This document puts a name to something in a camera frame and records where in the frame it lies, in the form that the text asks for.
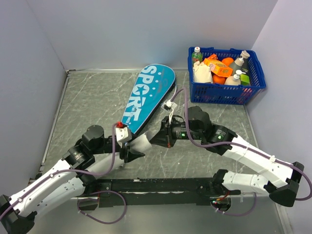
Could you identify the blue plastic basket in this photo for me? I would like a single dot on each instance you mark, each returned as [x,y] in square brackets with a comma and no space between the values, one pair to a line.
[226,94]

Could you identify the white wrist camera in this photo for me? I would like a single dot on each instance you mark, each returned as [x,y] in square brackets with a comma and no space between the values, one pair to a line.
[169,107]
[122,132]

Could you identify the orange fruit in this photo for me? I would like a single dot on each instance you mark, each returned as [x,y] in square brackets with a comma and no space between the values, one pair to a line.
[227,61]
[218,80]

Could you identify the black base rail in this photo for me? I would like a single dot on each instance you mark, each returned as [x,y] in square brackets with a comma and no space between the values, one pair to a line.
[156,191]

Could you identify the green box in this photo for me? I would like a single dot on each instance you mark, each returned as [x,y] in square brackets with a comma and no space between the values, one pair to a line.
[245,80]

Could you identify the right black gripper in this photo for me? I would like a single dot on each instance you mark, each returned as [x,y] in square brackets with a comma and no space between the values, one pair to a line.
[163,137]

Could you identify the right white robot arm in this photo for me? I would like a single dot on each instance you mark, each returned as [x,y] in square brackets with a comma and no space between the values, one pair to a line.
[277,179]

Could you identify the blue racket cover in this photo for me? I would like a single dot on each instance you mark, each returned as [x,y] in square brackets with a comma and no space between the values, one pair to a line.
[153,83]

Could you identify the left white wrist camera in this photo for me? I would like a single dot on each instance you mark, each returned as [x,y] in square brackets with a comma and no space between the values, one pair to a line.
[122,132]

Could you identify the badminton racket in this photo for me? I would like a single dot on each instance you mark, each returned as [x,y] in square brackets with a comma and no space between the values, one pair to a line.
[169,94]

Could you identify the white shuttlecock tube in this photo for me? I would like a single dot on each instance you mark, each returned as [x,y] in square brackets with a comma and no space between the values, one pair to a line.
[102,164]

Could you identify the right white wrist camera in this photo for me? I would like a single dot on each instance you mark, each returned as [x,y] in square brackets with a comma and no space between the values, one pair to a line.
[169,107]

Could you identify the white pump bottle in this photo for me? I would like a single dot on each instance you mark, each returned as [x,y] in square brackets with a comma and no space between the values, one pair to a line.
[234,79]

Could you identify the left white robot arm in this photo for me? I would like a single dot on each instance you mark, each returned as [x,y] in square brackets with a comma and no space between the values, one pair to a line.
[92,157]

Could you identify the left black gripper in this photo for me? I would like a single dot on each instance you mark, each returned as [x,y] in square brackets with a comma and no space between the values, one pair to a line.
[128,155]

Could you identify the orange fruit front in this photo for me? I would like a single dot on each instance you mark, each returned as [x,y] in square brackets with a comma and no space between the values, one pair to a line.
[218,80]

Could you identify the orange carton box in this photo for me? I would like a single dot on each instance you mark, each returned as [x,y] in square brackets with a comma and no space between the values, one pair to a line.
[218,68]

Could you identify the green drink bottle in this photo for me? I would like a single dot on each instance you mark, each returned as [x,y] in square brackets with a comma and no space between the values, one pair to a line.
[197,55]

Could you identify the grey pump bottle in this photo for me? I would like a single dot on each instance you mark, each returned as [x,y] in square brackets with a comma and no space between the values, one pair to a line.
[240,61]

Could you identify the beige cloth bag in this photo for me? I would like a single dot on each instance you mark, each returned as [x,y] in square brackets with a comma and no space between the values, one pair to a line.
[202,73]

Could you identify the orange fruit back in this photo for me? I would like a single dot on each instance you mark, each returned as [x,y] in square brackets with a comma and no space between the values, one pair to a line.
[227,61]

